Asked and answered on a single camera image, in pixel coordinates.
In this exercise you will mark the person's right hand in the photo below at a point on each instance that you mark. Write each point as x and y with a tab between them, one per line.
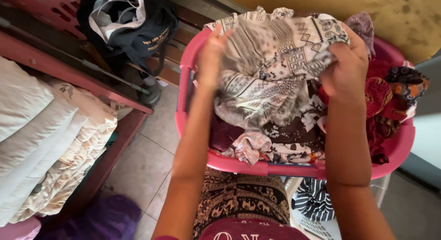
346	72

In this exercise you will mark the person's left hand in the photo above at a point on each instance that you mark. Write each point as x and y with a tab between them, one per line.
210	62

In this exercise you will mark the person's left fingers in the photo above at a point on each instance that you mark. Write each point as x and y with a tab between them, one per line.
220	35

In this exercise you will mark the person's right fingers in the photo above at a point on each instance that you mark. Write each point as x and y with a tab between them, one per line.
336	57

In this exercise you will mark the white black patterned cloth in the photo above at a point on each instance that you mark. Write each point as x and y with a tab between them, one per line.
272	71

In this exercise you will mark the mauve knitted cloth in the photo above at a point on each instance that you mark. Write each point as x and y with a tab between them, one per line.
362	28

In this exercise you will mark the red patterned garment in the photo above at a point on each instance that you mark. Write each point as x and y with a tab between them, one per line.
389	102

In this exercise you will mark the brown white floral garment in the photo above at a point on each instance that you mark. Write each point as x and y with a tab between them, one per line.
296	136

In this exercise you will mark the dark navy tote bag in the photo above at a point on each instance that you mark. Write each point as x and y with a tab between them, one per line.
129	29

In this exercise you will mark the dark maroon garment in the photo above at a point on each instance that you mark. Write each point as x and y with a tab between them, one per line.
224	135

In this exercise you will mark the pink white patterned garment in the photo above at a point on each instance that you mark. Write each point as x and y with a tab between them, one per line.
249	147

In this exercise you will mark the pink plastic laundry basket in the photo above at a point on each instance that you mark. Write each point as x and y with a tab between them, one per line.
268	169

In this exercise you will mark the navy white striped garment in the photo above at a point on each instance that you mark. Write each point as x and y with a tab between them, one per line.
311	200

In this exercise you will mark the white plastic laundry basket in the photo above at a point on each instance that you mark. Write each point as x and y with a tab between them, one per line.
310	222

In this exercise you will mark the person's elephant print pants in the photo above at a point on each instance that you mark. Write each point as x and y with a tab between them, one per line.
241	202

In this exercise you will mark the pink plastic crate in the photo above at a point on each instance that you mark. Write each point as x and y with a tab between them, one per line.
44	9

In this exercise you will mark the person's maroon shirt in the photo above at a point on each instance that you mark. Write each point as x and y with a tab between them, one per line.
248	231

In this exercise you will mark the stack of folded cream bedding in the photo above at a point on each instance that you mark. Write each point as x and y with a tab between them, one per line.
48	140

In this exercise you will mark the purple cloth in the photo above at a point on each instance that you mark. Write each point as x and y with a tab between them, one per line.
103	219

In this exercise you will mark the pink folded cloth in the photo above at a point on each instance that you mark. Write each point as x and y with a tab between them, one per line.
19	229

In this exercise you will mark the pink wooden shelf frame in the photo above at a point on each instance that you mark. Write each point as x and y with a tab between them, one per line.
86	95

